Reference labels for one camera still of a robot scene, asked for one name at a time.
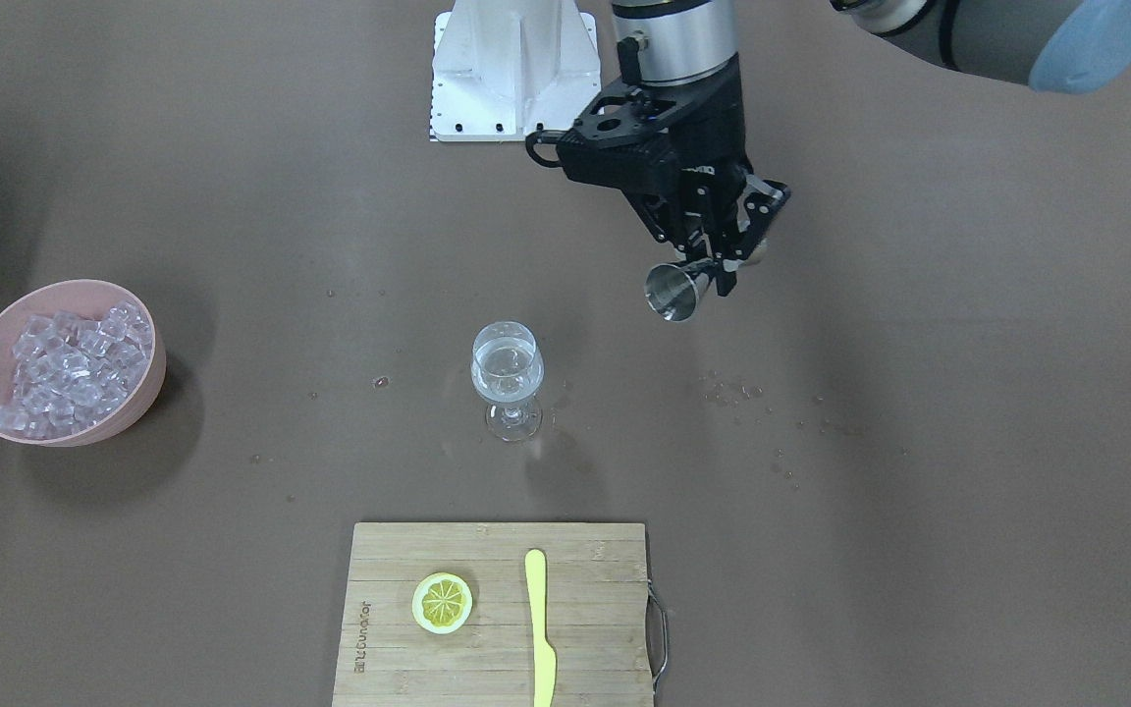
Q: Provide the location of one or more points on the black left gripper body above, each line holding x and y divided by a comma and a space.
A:
720, 133

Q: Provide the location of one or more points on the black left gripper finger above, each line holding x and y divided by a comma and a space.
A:
742, 237
687, 219

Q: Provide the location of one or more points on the steel double jigger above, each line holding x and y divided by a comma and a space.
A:
676, 289

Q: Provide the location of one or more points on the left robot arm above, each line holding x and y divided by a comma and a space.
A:
1065, 47

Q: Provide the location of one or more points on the clear wine glass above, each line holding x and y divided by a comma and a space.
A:
507, 370

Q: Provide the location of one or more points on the clear ice cubes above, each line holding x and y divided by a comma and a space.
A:
71, 372

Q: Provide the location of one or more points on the bamboo cutting board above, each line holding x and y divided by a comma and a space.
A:
598, 594

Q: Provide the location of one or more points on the yellow lemon half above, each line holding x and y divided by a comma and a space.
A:
441, 603

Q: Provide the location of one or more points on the yellow plastic knife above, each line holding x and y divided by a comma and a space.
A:
545, 660

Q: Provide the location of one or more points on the brown table mat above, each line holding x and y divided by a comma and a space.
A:
893, 467

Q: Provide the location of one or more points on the pink bowl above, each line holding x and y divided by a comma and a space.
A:
87, 298

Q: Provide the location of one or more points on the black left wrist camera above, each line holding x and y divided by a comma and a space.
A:
621, 140

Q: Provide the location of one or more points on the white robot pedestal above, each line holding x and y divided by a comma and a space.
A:
502, 70

